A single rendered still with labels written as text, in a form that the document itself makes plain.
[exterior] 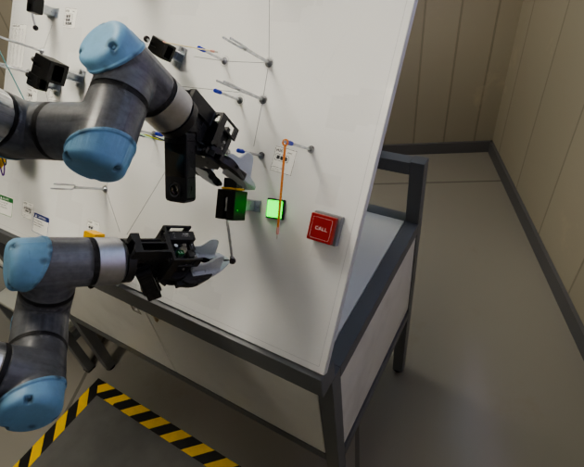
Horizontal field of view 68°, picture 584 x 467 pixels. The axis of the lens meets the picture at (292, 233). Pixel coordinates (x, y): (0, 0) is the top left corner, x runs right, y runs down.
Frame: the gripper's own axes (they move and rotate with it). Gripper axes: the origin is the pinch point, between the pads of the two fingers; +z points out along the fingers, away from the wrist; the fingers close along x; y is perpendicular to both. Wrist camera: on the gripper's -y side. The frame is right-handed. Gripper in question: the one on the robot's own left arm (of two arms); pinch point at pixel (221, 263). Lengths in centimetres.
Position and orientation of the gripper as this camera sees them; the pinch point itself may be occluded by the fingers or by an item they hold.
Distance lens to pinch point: 84.6
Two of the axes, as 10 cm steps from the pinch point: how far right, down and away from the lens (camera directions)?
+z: 7.4, 0.1, 6.7
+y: 5.5, -5.9, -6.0
